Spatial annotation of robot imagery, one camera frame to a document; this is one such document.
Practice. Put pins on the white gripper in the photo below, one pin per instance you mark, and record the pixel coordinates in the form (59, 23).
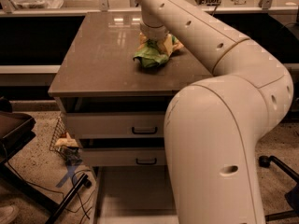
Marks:
(154, 33)

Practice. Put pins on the green rice chip bag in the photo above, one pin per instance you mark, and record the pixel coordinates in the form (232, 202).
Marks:
(150, 56)

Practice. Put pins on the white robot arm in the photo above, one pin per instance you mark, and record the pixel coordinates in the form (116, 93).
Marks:
(212, 126)

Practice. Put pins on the grey drawer cabinet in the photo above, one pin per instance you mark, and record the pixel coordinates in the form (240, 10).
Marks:
(100, 63)

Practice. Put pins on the open bottom drawer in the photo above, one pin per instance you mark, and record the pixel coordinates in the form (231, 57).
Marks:
(133, 195)

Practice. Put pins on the black office chair left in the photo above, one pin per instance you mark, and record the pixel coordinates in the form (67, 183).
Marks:
(16, 131)

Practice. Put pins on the black office chair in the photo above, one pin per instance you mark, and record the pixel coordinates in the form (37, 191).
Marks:
(16, 131)
(279, 188)

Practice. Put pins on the black office chair right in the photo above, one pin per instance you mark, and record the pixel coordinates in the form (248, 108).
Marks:
(279, 188)

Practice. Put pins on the white shoe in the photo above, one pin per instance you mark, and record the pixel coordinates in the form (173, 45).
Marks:
(8, 213)

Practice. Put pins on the top drawer with handle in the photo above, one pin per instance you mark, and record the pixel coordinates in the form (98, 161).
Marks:
(116, 117)

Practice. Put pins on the drawer with handle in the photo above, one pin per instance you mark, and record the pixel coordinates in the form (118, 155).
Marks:
(123, 152)
(116, 117)

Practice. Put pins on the middle drawer with handle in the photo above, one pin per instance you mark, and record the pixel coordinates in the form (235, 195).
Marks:
(123, 152)

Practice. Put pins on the wire basket with items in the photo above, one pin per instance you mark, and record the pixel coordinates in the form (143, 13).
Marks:
(63, 145)

